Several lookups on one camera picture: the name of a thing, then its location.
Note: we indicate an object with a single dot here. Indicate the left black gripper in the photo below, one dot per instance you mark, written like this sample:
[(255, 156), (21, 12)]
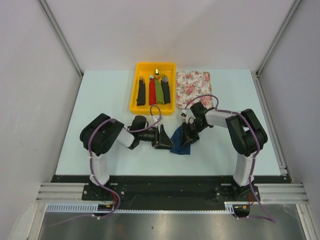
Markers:
[(165, 142)]

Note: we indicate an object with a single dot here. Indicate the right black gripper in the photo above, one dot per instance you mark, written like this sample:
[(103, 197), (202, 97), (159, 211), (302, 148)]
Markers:
[(187, 136)]

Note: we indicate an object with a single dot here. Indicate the dark blue paper napkin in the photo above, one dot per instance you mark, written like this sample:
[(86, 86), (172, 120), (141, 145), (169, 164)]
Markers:
[(176, 139)]

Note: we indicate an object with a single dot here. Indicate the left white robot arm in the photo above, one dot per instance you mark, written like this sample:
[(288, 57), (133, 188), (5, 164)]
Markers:
[(100, 135)]

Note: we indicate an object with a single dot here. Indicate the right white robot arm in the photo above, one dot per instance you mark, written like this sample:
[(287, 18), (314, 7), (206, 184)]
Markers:
[(246, 133)]

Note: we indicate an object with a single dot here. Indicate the red napkin roll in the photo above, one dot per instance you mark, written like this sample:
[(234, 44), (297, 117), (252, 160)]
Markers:
[(152, 91)]

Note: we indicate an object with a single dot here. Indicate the green napkin roll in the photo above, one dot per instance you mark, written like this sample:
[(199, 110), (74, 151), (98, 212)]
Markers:
[(159, 92)]

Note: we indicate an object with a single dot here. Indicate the black napkin roll left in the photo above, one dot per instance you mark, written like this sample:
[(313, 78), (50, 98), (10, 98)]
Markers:
[(141, 95)]

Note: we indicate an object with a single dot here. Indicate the black napkin roll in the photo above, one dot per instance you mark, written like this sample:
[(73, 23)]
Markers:
[(141, 95), (166, 89)]

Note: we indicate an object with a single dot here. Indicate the black napkin roll right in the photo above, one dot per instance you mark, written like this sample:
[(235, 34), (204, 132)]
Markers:
[(166, 89)]

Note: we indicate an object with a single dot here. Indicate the floral rectangular tray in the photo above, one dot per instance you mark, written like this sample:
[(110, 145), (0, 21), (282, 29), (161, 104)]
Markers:
[(191, 84)]

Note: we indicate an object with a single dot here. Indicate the gold spoon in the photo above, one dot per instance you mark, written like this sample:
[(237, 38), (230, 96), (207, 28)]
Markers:
[(157, 74)]

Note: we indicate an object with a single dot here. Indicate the yellow plastic bin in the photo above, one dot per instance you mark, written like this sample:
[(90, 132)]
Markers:
[(146, 69)]

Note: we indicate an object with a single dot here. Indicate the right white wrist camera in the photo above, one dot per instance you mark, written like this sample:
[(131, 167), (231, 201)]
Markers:
[(184, 116)]

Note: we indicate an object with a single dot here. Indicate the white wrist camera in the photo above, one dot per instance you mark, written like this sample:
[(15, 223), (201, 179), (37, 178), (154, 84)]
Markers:
[(156, 120), (184, 116)]

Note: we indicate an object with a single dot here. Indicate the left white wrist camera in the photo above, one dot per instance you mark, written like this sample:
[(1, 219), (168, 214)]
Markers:
[(156, 120)]

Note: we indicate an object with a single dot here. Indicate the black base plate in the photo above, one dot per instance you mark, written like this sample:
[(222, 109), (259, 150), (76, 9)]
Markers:
[(169, 193)]

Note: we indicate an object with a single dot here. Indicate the white slotted cable duct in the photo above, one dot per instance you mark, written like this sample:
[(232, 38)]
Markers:
[(79, 208)]

